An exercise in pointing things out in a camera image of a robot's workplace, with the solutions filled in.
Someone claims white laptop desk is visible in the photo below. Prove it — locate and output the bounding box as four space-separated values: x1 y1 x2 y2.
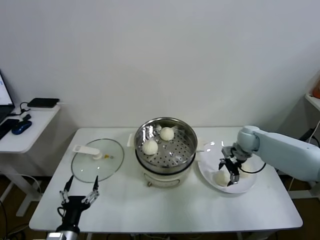
0 104 62 218

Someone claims thin black desk cable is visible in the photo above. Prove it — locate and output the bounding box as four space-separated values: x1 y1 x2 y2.
8 101 32 118

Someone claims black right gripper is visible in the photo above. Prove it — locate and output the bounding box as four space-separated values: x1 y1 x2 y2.
218 156 245 187

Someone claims orange object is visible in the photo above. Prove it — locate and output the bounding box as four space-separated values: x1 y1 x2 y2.
311 74 320 99

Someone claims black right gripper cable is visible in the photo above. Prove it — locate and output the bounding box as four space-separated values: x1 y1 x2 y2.
238 159 267 175

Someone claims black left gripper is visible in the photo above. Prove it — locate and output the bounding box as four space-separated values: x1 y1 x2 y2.
56 174 100 230

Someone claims black power adapter cable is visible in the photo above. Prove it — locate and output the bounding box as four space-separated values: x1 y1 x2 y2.
298 127 315 144

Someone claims glass pot lid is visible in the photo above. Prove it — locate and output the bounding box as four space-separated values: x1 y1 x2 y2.
70 138 125 185

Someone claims white shelf board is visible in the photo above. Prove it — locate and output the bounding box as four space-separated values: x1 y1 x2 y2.
303 92 320 112

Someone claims white desk foot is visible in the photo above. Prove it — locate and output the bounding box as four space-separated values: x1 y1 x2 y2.
287 180 316 200

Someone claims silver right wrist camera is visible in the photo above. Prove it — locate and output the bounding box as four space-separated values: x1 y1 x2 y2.
221 147 235 159

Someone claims white steamed baozi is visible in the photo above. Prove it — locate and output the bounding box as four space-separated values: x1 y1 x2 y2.
212 171 230 187
142 139 159 156
238 161 252 178
159 126 175 141

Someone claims black smartphone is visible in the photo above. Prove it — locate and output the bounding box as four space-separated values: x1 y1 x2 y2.
0 119 20 141

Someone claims blue computer mouse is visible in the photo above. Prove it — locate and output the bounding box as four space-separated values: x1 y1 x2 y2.
10 120 33 136

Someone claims stainless steel steamer basket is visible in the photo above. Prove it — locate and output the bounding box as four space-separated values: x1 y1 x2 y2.
134 116 198 176

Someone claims black flat hard drive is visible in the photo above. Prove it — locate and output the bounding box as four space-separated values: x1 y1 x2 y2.
26 98 60 109

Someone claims white electric cooker pot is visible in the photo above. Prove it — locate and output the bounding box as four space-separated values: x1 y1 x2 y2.
127 133 206 188

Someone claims black laptop lit screen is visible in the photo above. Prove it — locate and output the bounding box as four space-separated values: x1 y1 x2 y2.
0 69 16 126

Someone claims white round plate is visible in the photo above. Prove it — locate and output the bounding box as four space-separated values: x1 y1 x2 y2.
197 141 258 195

